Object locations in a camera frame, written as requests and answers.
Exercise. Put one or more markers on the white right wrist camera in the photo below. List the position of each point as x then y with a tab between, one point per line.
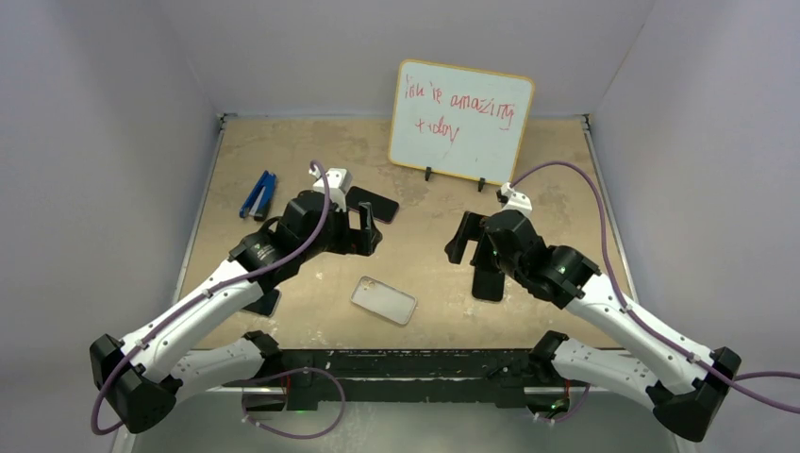
511	199

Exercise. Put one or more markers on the whiteboard with red writing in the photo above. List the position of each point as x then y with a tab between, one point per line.
458	121

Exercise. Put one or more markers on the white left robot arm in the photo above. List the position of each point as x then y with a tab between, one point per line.
144	375

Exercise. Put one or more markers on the blue and black stapler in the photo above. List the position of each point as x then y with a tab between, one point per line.
259	200

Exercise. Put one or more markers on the clear white phone case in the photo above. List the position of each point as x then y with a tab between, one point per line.
384	300

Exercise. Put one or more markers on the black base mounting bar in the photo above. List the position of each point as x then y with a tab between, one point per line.
505	378

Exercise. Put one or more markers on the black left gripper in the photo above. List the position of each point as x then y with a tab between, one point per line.
368	235

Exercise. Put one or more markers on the purple phone black screen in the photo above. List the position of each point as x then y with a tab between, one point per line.
384	209

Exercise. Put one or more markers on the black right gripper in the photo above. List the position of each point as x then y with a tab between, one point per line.
471	229

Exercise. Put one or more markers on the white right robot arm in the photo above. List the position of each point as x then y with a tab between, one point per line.
682	382

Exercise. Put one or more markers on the black phone case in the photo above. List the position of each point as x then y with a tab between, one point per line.
488	282

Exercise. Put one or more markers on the silver phone black screen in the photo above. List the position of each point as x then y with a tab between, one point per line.
266	305

